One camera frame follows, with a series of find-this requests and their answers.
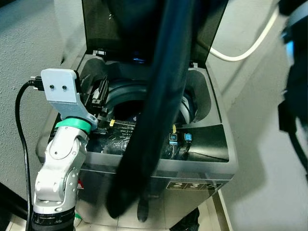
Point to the long black garment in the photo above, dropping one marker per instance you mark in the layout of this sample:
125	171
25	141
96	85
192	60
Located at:
159	110

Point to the grey top-load washing machine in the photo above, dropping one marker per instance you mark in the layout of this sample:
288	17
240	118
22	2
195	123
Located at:
192	144

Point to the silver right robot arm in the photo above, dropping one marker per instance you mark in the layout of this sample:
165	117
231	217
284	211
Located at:
294	72

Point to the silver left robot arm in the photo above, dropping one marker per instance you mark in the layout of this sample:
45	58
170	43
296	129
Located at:
57	168

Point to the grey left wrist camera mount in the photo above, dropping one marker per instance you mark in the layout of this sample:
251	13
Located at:
62	91

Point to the black washer lid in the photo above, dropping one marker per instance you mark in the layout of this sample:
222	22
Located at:
115	29

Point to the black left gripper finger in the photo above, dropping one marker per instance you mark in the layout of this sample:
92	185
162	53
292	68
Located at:
94	89
103	91

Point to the crumpled black garment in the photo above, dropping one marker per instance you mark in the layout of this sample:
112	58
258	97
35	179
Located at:
186	222

